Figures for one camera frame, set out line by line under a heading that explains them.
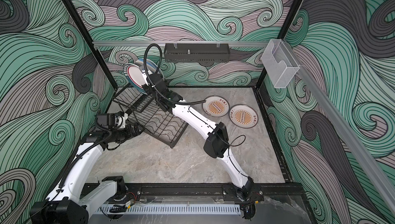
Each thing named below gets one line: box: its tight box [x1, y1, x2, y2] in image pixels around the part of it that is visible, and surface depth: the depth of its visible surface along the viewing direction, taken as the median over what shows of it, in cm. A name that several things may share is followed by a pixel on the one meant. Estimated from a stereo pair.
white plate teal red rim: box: [126, 64, 149, 95], surface depth 87 cm
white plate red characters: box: [123, 63, 140, 77], surface depth 81 cm
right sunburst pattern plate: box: [228, 103, 259, 129], surface depth 105 cm
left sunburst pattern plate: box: [202, 95, 230, 118], surface depth 109 cm
